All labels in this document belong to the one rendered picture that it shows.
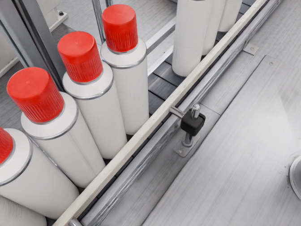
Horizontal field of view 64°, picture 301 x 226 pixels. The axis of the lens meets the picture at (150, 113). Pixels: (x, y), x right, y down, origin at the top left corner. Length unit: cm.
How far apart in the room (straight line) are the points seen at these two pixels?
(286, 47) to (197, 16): 34
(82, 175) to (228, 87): 35
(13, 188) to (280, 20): 68
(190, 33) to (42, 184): 28
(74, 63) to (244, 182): 28
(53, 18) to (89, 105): 46
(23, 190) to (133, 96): 15
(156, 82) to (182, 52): 8
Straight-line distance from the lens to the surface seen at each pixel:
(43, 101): 20
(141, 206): 40
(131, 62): 26
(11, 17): 34
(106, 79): 24
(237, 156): 39
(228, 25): 56
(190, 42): 40
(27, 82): 21
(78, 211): 33
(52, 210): 32
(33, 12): 35
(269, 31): 69
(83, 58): 21
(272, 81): 50
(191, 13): 37
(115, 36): 24
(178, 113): 38
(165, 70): 47
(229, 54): 52
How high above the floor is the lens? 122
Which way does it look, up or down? 57 degrees down
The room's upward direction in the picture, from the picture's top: 1 degrees counter-clockwise
